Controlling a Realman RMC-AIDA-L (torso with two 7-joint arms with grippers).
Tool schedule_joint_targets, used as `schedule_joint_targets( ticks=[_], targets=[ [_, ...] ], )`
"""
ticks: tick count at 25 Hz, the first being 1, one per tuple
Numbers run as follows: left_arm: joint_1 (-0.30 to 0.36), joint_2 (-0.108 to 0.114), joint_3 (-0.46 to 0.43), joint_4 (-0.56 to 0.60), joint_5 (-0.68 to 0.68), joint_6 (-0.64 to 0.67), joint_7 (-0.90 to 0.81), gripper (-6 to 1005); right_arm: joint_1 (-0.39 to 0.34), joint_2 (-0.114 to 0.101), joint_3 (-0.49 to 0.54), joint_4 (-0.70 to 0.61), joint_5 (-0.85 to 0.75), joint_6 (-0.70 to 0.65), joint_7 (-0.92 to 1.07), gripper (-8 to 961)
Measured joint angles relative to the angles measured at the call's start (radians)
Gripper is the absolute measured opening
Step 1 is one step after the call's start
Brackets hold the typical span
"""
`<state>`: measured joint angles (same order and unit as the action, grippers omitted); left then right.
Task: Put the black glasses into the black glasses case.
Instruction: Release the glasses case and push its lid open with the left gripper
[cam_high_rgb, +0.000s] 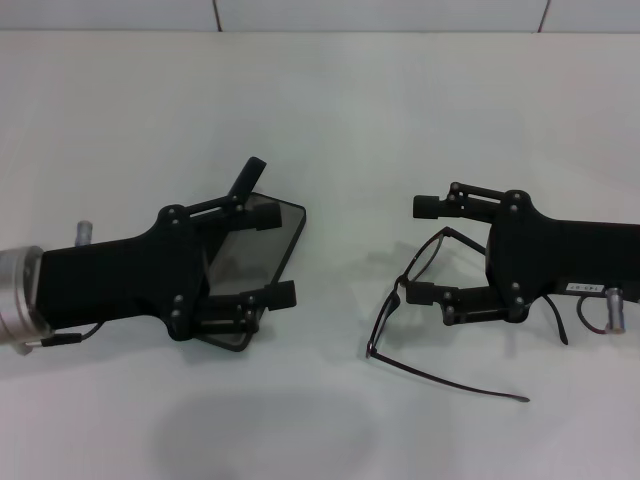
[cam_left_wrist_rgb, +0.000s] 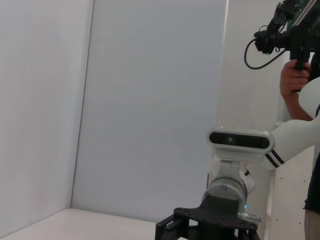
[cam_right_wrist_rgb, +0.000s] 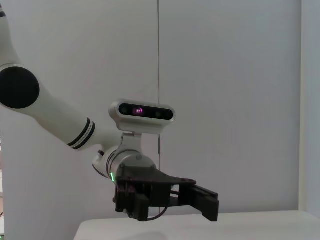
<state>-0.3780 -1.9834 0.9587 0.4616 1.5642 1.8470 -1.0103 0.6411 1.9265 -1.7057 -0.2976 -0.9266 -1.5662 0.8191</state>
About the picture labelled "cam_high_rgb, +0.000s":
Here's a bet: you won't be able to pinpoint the dark right gripper cable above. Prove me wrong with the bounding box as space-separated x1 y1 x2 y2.
573 293 610 335

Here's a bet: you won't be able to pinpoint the black glasses case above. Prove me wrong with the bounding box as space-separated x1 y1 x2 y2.
197 191 308 353

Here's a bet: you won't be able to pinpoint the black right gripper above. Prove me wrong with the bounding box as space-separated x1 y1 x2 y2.
404 181 640 327

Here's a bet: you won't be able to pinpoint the right wrist silver connector port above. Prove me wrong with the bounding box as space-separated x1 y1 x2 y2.
604 287 629 334

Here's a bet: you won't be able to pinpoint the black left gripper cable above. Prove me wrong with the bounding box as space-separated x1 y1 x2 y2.
42 321 106 349

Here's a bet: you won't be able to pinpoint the black glasses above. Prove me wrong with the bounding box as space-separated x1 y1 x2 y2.
365 225 569 405

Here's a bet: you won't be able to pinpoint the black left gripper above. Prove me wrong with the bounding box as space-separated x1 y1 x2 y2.
38 156 283 343

